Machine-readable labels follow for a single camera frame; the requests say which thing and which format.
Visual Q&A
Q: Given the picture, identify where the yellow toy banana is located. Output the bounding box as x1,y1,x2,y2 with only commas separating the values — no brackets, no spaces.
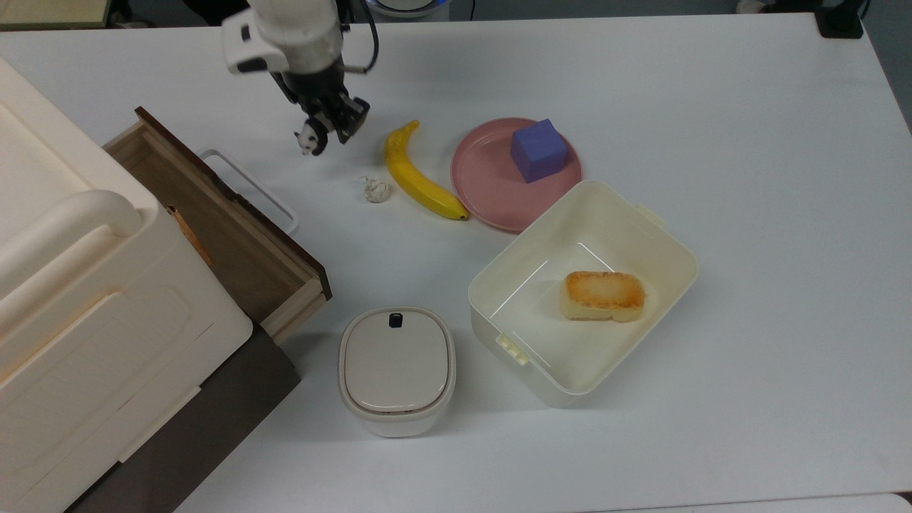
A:
385,120,470,222

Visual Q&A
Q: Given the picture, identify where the wooden drawer with white handle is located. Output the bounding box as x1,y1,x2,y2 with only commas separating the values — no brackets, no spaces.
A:
103,107,333,347

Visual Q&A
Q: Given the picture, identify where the cream plastic storage box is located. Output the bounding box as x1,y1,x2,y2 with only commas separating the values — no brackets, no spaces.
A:
0,57,254,513

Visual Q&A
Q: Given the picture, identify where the black and white panda toy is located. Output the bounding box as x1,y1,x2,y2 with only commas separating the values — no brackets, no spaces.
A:
294,121,328,157

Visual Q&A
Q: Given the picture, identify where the open cream plastic container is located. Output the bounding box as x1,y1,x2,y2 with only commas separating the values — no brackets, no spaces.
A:
467,180,700,409

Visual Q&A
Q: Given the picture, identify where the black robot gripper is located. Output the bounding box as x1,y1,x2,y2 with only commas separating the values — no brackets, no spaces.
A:
273,63,371,155

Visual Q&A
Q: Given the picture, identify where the small cream lidded trash bin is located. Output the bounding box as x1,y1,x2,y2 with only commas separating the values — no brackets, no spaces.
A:
337,306,457,438

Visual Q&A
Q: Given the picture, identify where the toasted bread slice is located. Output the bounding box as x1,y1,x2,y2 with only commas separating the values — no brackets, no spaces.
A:
561,270,646,323

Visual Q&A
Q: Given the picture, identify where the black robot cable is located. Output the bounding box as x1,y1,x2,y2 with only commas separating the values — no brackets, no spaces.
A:
346,0,380,75

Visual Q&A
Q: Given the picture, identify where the pink plate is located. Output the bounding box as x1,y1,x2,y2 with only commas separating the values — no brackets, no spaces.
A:
450,118,584,234

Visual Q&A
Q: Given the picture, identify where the dark brown wooden cabinet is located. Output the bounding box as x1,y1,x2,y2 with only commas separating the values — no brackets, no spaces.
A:
66,321,302,513

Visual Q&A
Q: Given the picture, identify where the black stand base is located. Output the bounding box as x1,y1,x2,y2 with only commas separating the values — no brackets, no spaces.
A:
815,0,867,39

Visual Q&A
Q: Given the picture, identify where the purple foam cube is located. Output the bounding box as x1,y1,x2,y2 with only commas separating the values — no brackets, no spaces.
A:
509,118,569,185

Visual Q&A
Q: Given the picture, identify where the white robot base blue ring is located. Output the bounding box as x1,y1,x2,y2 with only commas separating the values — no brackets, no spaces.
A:
369,0,451,19

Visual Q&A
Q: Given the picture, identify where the crumpled white paper ball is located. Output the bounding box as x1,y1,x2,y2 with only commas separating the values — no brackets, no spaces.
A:
359,175,392,204

